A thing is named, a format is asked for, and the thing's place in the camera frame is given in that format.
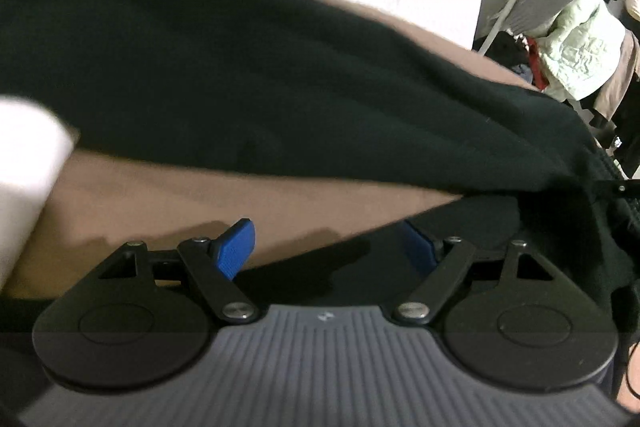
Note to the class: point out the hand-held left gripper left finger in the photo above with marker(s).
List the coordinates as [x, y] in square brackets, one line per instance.
[235, 252]

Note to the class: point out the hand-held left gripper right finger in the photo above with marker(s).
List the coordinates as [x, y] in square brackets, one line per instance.
[417, 247]

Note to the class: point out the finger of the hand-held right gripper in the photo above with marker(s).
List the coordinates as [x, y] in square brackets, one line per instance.
[621, 188]

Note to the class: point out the black garment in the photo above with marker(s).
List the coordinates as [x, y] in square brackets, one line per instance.
[250, 82]

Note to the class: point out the white fluffy garment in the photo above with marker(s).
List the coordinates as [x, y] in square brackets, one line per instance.
[30, 167]

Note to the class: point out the dark clothes pile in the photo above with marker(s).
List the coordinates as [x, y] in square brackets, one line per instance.
[505, 47]

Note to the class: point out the beige garment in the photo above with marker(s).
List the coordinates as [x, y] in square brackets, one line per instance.
[622, 77]

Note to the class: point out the light green garment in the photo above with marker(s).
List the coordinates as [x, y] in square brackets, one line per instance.
[580, 42]

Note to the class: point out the red cloth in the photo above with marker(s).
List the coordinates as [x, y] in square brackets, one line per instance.
[536, 57]

